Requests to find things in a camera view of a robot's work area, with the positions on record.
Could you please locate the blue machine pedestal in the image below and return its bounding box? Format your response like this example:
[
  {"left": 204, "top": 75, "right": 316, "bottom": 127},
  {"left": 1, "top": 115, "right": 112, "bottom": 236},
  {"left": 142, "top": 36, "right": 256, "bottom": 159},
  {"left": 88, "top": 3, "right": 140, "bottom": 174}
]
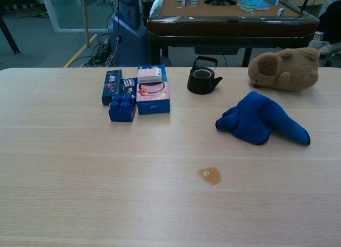
[{"left": 106, "top": 0, "right": 149, "bottom": 68}]

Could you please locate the white shoe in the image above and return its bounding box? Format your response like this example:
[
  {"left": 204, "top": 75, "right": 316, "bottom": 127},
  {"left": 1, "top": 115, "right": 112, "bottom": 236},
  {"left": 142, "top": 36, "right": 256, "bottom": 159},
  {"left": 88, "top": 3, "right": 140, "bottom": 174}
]
[{"left": 318, "top": 42, "right": 341, "bottom": 56}]

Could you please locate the brown capybara plush toy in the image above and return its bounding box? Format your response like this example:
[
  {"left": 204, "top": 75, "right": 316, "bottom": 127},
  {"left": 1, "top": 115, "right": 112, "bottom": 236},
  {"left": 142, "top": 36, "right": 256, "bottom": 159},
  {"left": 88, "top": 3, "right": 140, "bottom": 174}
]
[{"left": 247, "top": 47, "right": 320, "bottom": 92}]

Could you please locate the black teapot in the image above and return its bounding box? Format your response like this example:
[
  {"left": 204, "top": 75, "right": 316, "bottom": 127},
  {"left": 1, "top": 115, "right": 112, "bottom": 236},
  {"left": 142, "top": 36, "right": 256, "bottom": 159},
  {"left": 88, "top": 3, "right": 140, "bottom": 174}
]
[{"left": 186, "top": 55, "right": 223, "bottom": 95}]

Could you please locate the tangled floor cable bundle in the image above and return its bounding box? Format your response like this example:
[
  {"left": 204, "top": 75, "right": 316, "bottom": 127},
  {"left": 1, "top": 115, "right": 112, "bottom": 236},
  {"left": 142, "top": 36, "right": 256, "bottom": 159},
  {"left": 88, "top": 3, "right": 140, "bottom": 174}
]
[{"left": 82, "top": 34, "right": 116, "bottom": 68}]

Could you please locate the brown liquid spill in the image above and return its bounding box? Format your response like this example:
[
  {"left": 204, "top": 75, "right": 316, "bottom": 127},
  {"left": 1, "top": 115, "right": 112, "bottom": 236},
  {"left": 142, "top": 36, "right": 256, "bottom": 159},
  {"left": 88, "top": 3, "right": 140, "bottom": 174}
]
[{"left": 197, "top": 167, "right": 222, "bottom": 186}]

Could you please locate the pink and blue box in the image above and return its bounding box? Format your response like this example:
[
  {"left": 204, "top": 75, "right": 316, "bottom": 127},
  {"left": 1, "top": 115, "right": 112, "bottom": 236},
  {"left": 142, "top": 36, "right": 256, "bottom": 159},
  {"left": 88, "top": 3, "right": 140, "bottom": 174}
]
[{"left": 135, "top": 64, "right": 171, "bottom": 115}]

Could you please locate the blue mahjong tile pile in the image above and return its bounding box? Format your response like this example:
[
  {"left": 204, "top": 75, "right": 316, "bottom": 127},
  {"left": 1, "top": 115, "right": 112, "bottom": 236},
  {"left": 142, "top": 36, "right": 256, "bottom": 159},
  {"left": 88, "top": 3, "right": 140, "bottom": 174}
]
[{"left": 236, "top": 0, "right": 280, "bottom": 13}]

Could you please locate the pink tissue pack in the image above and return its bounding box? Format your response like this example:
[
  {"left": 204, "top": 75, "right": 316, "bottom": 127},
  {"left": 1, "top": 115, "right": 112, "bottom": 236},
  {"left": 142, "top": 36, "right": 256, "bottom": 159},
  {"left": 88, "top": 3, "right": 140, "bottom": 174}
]
[{"left": 136, "top": 67, "right": 163, "bottom": 84}]

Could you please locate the black slanted table leg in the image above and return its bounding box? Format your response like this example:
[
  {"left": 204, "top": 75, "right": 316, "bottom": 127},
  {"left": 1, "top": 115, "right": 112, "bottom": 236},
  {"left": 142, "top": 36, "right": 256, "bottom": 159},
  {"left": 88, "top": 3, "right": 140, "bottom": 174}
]
[{"left": 0, "top": 17, "right": 21, "bottom": 55}]

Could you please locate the wooden pole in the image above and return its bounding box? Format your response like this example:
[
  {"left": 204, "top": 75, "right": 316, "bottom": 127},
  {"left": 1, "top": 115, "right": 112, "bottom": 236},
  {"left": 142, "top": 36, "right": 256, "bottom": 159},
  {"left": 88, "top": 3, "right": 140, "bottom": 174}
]
[{"left": 81, "top": 0, "right": 91, "bottom": 48}]

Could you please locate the blue striped snack packet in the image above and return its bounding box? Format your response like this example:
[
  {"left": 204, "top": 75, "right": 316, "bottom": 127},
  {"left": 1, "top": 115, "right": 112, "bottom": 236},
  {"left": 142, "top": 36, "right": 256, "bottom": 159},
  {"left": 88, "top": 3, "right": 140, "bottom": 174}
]
[{"left": 120, "top": 77, "right": 138, "bottom": 96}]

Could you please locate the dark blue narrow box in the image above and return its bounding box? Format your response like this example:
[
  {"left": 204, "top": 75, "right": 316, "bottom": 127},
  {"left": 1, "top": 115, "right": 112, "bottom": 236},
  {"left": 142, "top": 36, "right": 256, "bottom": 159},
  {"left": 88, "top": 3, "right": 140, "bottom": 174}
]
[{"left": 101, "top": 69, "right": 123, "bottom": 106}]

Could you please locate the small blue snack pack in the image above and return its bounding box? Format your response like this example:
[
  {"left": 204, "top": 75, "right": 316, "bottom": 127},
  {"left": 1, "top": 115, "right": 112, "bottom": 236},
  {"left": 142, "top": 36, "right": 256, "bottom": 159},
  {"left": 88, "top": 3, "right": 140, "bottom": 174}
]
[{"left": 108, "top": 94, "right": 136, "bottom": 122}]

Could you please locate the blue cloth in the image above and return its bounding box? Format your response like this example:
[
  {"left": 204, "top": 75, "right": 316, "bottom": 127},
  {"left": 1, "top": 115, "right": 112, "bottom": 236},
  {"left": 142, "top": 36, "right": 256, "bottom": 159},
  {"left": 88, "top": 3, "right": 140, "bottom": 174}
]
[{"left": 215, "top": 91, "right": 311, "bottom": 146}]

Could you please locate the dark wooden mahjong table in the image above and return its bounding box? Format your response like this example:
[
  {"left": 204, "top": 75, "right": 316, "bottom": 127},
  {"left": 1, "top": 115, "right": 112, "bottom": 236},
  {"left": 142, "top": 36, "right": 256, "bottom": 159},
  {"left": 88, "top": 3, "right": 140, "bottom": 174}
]
[{"left": 146, "top": 0, "right": 320, "bottom": 68}]

